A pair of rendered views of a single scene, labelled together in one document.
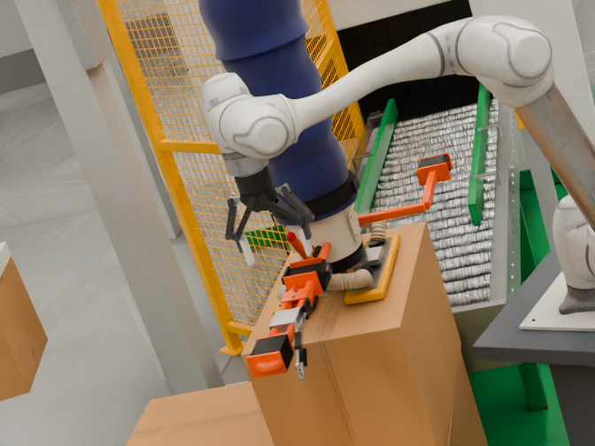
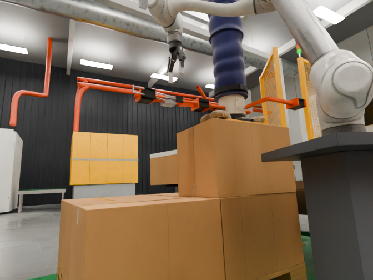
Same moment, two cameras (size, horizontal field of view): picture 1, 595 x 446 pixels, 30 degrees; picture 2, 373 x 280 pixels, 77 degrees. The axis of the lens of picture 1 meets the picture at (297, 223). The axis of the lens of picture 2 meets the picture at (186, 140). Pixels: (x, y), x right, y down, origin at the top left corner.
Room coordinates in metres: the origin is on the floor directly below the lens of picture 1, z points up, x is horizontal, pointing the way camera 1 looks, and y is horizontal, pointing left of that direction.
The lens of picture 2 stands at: (1.32, -0.80, 0.62)
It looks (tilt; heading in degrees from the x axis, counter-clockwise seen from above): 10 degrees up; 41
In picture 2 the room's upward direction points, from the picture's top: 2 degrees counter-clockwise
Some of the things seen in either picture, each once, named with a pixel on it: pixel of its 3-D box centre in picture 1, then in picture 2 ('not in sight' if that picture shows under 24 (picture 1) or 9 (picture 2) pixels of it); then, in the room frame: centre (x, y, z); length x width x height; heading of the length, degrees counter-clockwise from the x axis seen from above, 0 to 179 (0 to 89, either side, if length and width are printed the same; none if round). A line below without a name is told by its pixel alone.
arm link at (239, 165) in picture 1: (245, 158); (174, 40); (2.25, 0.06, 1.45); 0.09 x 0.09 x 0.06
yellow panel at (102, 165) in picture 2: not in sight; (104, 169); (5.87, 7.02, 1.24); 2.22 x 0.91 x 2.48; 159
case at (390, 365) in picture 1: (361, 349); (234, 161); (2.64, -0.05, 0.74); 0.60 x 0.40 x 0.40; 161
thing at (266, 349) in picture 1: (270, 355); (145, 97); (2.09, 0.14, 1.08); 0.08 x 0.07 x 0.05; 161
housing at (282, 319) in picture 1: (288, 325); (168, 101); (2.21, 0.09, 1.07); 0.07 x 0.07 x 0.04; 71
